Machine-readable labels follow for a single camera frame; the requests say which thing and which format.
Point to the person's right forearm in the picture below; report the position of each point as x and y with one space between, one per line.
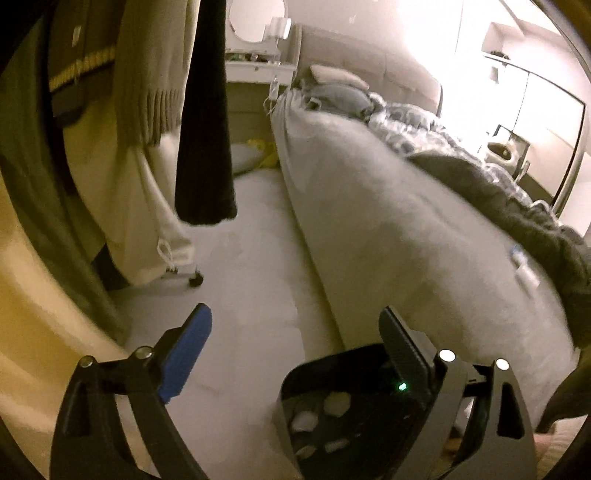
561 450

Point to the white table lamp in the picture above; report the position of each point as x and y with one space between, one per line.
278 28

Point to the pile of small toiletries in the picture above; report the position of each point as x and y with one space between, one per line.
251 57

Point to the black trash bin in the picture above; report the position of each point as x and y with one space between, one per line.
323 369

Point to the olive long coat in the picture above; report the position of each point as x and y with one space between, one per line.
41 207

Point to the dark striped-hem jacket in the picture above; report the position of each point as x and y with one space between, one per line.
78 69

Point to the white wall shelf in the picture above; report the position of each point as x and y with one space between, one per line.
501 44

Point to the white panel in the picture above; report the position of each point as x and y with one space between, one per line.
579 189

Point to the narrow white tissue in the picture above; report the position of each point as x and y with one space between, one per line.
336 446

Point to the round mirror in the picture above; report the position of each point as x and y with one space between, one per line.
256 18

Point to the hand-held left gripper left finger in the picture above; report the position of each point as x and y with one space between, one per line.
184 355

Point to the grey bed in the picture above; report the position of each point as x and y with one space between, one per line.
392 240

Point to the black hanging garment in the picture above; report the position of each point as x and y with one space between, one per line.
205 138

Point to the dark grey fleece blanket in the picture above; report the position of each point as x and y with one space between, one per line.
531 217

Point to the clothes rack wheeled base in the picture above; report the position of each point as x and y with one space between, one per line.
191 276

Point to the large round white tissue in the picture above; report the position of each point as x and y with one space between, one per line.
336 403

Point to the dark green fleece garment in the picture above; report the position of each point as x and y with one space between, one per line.
561 392

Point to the yellow cloth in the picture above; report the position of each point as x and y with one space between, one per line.
264 152

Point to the cream pillow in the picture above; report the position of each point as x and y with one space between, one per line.
337 76

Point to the blue-grey pillow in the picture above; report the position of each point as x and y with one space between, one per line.
334 99

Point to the grey padded headboard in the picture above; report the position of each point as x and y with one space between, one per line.
369 64

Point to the white pet bed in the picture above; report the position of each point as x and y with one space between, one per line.
502 151

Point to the blue patterned duvet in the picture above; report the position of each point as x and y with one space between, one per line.
425 134

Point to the grey floor pillow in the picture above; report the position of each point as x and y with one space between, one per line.
244 159

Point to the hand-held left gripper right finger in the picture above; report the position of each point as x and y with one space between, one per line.
406 355

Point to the blue and white packet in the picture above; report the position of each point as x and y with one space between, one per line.
526 272

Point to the beige knit sweater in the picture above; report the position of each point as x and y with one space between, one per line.
152 69

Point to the white dressing table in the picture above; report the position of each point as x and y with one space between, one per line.
258 71

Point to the black frame chair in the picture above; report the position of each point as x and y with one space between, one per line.
521 147

